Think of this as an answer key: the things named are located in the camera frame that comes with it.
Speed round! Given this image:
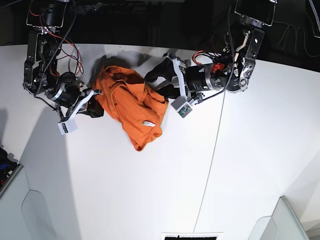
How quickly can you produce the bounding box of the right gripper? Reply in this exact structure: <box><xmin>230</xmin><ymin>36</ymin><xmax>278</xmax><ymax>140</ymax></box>
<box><xmin>48</xmin><ymin>77</ymin><xmax>105</xmax><ymax>122</ymax></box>

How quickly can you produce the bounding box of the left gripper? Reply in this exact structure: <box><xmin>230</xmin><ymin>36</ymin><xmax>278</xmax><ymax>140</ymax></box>
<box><xmin>144</xmin><ymin>52</ymin><xmax>219</xmax><ymax>105</ymax></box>

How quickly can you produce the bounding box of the orange t-shirt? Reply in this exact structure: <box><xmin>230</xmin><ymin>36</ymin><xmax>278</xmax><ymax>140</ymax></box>
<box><xmin>92</xmin><ymin>65</ymin><xmax>169</xmax><ymax>152</ymax></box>

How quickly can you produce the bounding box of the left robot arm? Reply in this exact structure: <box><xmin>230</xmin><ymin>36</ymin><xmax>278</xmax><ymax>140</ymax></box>
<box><xmin>144</xmin><ymin>0</ymin><xmax>277</xmax><ymax>105</ymax></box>

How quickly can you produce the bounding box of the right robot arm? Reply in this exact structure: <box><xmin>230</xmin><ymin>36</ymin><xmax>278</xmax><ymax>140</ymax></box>
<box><xmin>22</xmin><ymin>0</ymin><xmax>104</xmax><ymax>121</ymax></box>

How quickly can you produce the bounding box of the grey plastic bin left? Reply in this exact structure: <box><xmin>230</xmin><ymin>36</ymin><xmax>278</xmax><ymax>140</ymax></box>
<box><xmin>0</xmin><ymin>165</ymin><xmax>58</xmax><ymax>240</ymax></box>

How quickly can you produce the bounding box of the grey plastic bin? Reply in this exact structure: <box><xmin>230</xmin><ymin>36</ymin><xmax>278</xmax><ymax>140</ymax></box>
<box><xmin>0</xmin><ymin>165</ymin><xmax>58</xmax><ymax>240</ymax></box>
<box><xmin>248</xmin><ymin>196</ymin><xmax>309</xmax><ymax>240</ymax></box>

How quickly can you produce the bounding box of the grey plastic bin right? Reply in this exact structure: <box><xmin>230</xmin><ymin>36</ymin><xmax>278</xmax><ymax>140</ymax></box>
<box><xmin>248</xmin><ymin>196</ymin><xmax>309</xmax><ymax>240</ymax></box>

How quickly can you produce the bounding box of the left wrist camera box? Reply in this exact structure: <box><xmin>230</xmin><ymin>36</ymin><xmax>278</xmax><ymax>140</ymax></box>
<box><xmin>171</xmin><ymin>96</ymin><xmax>192</xmax><ymax>118</ymax></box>

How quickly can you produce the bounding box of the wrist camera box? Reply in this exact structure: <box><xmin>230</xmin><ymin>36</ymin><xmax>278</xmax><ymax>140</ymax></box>
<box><xmin>171</xmin><ymin>96</ymin><xmax>192</xmax><ymax>118</ymax></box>
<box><xmin>57</xmin><ymin>118</ymin><xmax>78</xmax><ymax>135</ymax></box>

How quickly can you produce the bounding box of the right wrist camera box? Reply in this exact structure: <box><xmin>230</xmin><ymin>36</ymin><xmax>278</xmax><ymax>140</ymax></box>
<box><xmin>57</xmin><ymin>118</ymin><xmax>78</xmax><ymax>135</ymax></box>

